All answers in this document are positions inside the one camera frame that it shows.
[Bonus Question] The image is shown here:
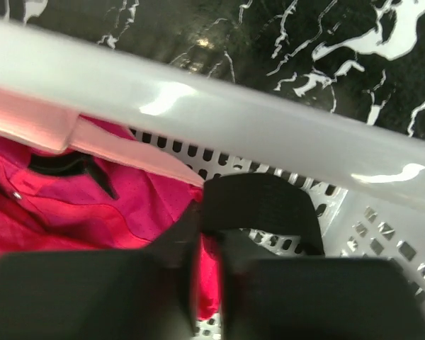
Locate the white plastic basket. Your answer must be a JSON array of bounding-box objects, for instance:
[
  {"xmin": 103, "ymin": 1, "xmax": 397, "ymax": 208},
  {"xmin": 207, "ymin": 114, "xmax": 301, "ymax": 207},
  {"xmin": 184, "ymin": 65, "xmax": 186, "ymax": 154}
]
[{"xmin": 0, "ymin": 12, "xmax": 425, "ymax": 340}]

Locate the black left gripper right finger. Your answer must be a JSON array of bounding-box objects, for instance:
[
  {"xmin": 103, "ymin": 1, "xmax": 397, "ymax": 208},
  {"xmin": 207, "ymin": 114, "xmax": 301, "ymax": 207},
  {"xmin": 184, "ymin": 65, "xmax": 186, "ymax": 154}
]
[{"xmin": 208, "ymin": 229, "xmax": 425, "ymax": 339}]

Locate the red mesh cap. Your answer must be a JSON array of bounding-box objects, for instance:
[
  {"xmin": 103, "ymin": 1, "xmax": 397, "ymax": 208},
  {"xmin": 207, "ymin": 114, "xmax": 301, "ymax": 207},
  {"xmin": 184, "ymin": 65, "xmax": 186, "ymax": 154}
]
[{"xmin": 0, "ymin": 118, "xmax": 223, "ymax": 319}]

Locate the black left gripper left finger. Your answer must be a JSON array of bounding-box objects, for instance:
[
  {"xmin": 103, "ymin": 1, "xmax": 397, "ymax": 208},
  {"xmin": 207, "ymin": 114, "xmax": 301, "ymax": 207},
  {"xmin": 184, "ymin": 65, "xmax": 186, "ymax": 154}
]
[{"xmin": 0, "ymin": 207, "xmax": 200, "ymax": 339}]

